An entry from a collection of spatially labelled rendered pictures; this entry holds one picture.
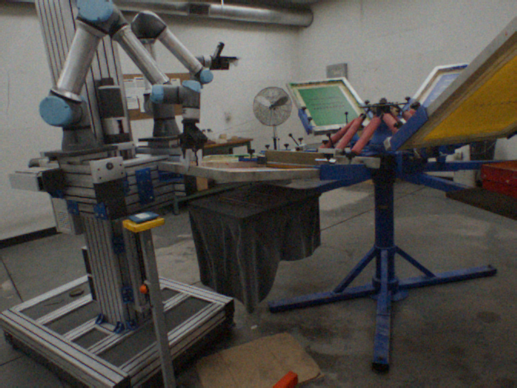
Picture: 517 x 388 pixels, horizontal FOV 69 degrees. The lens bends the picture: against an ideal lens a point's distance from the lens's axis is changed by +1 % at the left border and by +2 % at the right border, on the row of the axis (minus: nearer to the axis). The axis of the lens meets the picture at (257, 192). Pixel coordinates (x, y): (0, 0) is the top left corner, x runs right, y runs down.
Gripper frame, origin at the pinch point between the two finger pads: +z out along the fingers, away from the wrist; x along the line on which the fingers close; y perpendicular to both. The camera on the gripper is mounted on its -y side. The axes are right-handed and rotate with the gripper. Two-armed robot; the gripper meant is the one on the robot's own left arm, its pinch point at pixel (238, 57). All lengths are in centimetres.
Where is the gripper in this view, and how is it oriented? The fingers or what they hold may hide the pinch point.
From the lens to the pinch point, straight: 249.2
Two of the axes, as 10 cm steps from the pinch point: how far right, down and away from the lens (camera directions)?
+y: 0.2, 9.4, 3.4
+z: 8.6, -1.9, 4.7
